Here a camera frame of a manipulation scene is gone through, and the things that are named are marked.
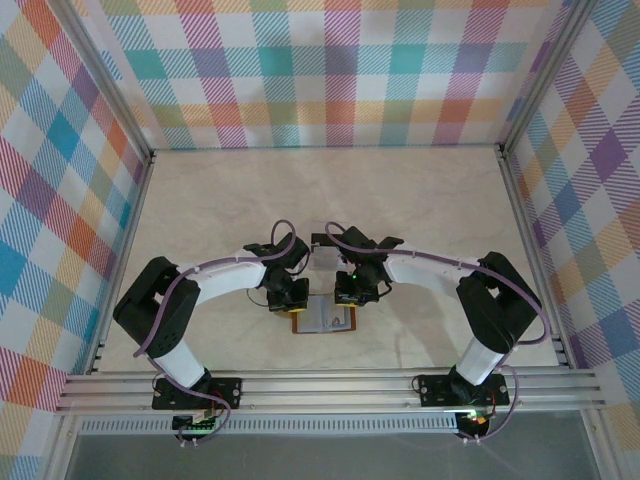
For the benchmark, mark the aluminium left side rail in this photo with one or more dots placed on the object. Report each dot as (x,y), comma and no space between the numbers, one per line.
(122,260)

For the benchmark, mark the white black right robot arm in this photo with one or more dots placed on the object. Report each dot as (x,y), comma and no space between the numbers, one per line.
(500,310)

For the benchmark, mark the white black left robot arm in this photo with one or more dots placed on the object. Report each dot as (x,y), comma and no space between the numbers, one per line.
(160,310)

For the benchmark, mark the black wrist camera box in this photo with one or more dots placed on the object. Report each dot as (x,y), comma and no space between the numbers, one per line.
(294,250)
(356,241)

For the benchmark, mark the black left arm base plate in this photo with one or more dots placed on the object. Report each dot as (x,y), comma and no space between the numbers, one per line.
(225,392)

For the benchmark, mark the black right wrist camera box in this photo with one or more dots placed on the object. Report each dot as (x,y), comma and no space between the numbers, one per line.
(356,241)

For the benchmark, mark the right circuit board with LED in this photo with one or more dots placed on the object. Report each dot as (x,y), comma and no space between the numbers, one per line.
(477,416)

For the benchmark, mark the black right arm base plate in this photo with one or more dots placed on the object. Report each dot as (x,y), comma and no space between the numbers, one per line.
(435,390)

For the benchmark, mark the clear acrylic card stand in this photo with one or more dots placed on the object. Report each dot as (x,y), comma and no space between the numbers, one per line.
(325,260)

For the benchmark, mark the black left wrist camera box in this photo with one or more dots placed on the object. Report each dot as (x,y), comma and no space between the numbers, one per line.
(294,250)

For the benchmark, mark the plain white card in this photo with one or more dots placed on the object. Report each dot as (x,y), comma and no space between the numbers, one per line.
(326,261)

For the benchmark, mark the aluminium right side rail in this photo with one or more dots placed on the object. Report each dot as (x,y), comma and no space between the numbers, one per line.
(535,260)

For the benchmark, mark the aluminium right frame post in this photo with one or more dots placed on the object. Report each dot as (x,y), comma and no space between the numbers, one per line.
(545,75)

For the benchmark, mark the aluminium left frame post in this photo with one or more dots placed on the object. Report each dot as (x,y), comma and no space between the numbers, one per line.
(105,80)

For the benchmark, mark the green left circuit board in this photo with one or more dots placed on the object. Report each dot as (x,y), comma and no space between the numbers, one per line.
(195,424)

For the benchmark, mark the aluminium frame post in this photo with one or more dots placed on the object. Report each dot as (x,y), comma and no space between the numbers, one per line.
(105,80)
(545,75)

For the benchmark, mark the long aluminium base rail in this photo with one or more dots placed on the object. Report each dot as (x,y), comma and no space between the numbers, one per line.
(325,390)

